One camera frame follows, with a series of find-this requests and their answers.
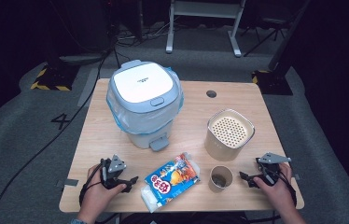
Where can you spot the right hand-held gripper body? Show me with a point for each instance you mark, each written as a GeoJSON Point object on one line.
{"type": "Point", "coordinates": [272, 158]}

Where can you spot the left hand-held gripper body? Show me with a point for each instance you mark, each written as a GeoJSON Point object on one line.
{"type": "Point", "coordinates": [115, 165]}

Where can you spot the brown paper cup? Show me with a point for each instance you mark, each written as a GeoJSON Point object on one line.
{"type": "Point", "coordinates": [226, 170]}

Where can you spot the blue orange snack packet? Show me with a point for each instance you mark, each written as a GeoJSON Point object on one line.
{"type": "Point", "coordinates": [172, 179]}

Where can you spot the beige container with strainer top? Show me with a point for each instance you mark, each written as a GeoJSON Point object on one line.
{"type": "Point", "coordinates": [219, 146]}

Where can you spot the white blue pedal trash bin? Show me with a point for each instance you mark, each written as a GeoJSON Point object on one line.
{"type": "Point", "coordinates": [144, 82]}

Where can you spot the person's right hand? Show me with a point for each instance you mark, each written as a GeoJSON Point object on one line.
{"type": "Point", "coordinates": [280, 194]}

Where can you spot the person's left hand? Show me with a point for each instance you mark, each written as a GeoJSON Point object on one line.
{"type": "Point", "coordinates": [96, 196]}

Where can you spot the grey tape piece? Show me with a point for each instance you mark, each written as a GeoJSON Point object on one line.
{"type": "Point", "coordinates": [70, 182]}

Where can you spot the clear blue plastic bin liner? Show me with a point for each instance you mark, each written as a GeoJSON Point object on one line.
{"type": "Point", "coordinates": [138, 122]}

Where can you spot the person's dark clothing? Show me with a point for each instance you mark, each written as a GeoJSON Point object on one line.
{"type": "Point", "coordinates": [188, 218]}

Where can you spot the stand with striped base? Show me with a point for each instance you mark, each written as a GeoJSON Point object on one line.
{"type": "Point", "coordinates": [54, 79]}
{"type": "Point", "coordinates": [275, 82]}

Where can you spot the grey floor tape strip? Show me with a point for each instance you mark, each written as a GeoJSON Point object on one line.
{"type": "Point", "coordinates": [88, 87]}

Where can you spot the black tripod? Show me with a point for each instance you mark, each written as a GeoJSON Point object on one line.
{"type": "Point", "coordinates": [269, 28]}

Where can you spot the white metal desk frame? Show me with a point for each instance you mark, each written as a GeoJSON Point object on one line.
{"type": "Point", "coordinates": [205, 9]}

